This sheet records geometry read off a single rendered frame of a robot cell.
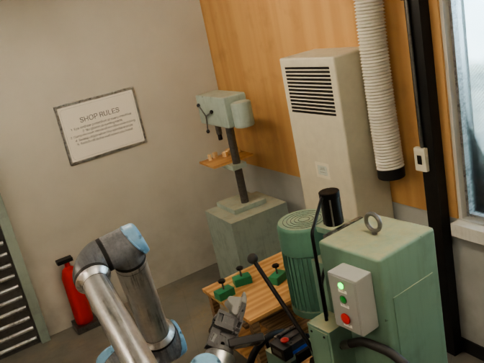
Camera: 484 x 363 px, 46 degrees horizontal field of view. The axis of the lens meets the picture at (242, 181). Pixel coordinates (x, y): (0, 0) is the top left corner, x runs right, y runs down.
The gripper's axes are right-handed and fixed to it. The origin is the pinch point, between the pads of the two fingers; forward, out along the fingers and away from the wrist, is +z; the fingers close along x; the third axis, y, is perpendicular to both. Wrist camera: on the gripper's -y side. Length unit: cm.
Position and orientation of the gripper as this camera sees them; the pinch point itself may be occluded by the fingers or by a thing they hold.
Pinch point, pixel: (245, 297)
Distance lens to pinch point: 184.3
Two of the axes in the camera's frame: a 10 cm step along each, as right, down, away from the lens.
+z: 2.6, -7.5, 6.1
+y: -9.2, -3.8, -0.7
